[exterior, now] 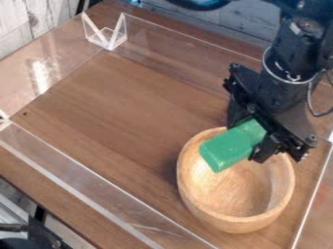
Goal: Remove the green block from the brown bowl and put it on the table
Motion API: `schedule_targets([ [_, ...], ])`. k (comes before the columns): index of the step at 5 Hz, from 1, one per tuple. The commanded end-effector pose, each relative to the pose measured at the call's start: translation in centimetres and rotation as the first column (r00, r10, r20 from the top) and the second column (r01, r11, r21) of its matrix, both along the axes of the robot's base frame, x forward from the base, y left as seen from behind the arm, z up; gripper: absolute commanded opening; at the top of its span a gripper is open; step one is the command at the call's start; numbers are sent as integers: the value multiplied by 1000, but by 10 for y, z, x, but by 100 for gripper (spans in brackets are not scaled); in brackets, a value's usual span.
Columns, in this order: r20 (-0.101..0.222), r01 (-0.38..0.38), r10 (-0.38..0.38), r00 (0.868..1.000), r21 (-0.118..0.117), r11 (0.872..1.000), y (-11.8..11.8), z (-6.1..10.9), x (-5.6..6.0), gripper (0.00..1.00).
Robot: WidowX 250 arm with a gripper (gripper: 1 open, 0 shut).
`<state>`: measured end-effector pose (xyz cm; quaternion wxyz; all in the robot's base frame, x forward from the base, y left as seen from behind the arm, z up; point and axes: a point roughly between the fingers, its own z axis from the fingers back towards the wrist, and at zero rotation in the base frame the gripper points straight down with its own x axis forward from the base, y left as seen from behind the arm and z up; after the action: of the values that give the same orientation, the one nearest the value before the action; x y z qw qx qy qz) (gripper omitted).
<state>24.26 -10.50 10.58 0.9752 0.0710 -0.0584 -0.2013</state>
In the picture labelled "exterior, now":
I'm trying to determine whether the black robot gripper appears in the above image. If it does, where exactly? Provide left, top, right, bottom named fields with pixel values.
left=223, top=63, right=317, bottom=163

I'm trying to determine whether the green rectangular block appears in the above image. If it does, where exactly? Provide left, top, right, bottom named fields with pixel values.
left=199, top=119, right=266, bottom=173

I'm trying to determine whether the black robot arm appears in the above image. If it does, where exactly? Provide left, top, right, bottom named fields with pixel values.
left=199, top=0, right=333, bottom=171

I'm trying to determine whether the brown wooden bowl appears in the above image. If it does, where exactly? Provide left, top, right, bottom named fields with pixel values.
left=176, top=126, right=295, bottom=233

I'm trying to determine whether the clear acrylic front barrier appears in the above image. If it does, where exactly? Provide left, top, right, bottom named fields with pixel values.
left=0, top=121, right=216, bottom=249

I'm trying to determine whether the black device lower left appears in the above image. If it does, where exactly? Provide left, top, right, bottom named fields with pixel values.
left=0, top=216, right=72, bottom=249

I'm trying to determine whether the black cable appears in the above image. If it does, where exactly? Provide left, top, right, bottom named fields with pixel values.
left=306, top=69, right=333, bottom=118

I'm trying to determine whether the clear acrylic corner bracket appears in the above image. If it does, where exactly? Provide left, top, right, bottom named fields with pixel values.
left=80, top=13, right=127, bottom=51

